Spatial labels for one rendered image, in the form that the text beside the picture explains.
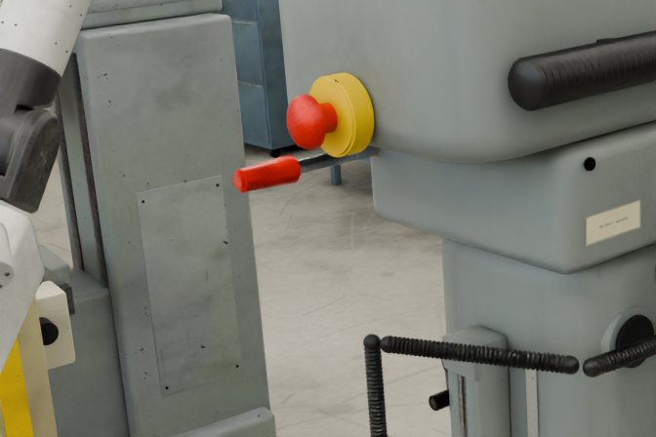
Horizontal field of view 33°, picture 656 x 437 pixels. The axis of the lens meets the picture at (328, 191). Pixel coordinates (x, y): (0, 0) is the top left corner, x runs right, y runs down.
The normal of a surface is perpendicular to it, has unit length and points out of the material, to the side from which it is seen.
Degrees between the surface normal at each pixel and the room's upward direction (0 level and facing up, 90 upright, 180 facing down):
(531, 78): 90
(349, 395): 0
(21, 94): 81
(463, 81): 90
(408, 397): 0
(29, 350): 90
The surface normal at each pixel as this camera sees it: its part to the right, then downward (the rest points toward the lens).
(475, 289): -0.81, 0.22
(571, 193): 0.14, 0.25
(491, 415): 0.57, 0.17
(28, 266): 0.95, -0.11
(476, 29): -0.07, 0.26
